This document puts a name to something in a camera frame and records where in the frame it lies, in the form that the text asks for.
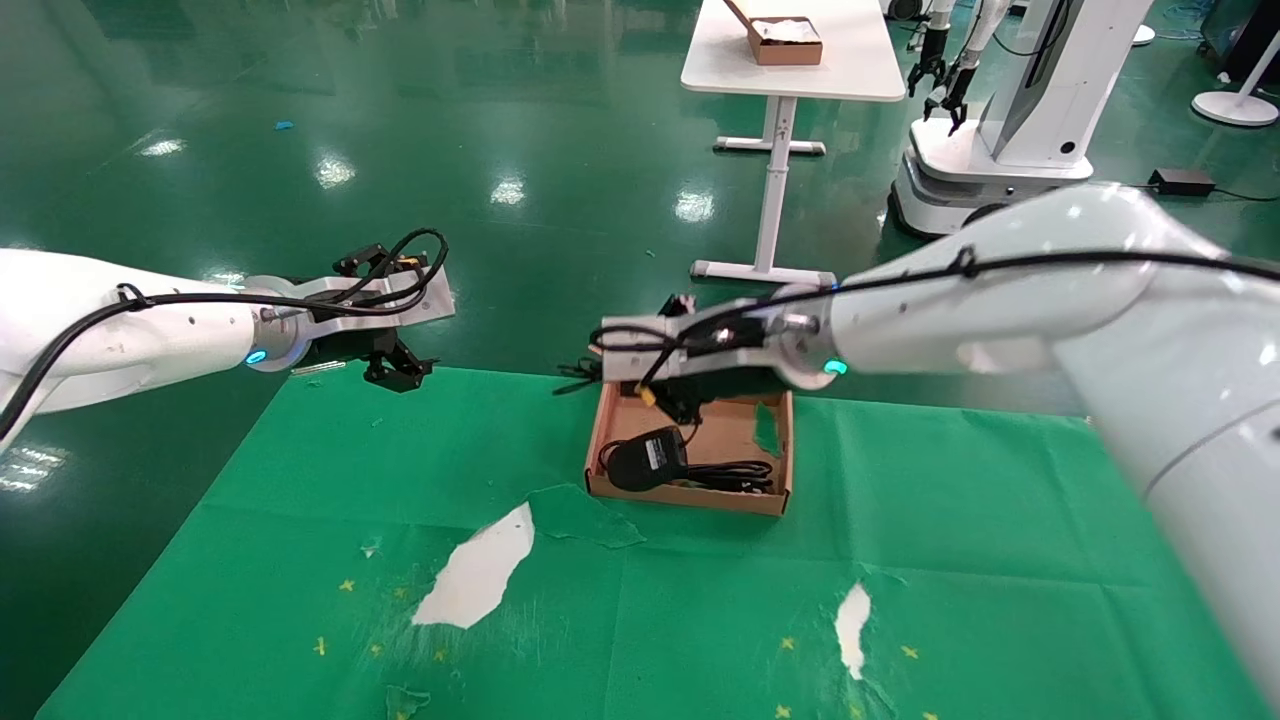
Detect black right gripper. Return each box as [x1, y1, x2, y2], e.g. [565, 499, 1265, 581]
[640, 368, 791, 423]

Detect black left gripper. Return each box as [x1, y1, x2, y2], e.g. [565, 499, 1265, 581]
[300, 325, 438, 393]

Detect black power adapter with cord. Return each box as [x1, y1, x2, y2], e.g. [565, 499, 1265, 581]
[598, 425, 779, 494]

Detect open brown cardboard box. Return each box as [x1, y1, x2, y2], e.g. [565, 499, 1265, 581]
[585, 380, 794, 518]

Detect small brown cardboard box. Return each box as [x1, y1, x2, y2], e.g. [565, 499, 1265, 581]
[722, 0, 824, 67]

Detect green table cloth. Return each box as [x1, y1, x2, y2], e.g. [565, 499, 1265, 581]
[35, 365, 1280, 720]

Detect white height-adjustable table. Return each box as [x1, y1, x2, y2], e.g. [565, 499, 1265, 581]
[680, 0, 907, 291]

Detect white wheeled robot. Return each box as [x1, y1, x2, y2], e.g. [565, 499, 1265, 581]
[888, 0, 1156, 241]

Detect black power brick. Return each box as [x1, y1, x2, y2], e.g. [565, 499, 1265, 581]
[1147, 168, 1280, 202]

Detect black cabinet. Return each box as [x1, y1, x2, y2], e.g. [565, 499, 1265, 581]
[1200, 0, 1280, 86]

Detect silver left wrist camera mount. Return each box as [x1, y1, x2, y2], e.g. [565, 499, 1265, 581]
[295, 243, 456, 336]

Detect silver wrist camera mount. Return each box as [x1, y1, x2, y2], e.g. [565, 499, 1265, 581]
[600, 295, 791, 383]
[295, 243, 456, 336]

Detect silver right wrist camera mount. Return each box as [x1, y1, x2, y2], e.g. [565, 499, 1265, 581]
[600, 295, 791, 383]

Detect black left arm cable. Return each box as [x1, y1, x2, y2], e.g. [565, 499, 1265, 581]
[0, 228, 449, 441]

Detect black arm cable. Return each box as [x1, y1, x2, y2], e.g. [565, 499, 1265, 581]
[590, 245, 1280, 391]
[0, 228, 449, 441]

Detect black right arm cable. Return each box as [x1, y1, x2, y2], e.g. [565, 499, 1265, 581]
[590, 245, 1280, 391]

